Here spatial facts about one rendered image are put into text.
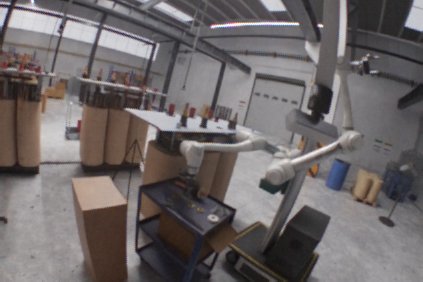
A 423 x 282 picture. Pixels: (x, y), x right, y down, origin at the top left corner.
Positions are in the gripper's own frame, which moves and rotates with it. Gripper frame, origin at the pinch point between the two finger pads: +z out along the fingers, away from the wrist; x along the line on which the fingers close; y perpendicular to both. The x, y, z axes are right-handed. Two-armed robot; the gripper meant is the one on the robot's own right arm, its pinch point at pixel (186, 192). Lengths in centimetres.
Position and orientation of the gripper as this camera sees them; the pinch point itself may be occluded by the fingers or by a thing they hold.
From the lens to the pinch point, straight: 139.8
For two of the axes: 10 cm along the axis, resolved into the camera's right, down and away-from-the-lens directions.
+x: -2.9, -2.0, 9.4
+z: -2.4, 9.6, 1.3
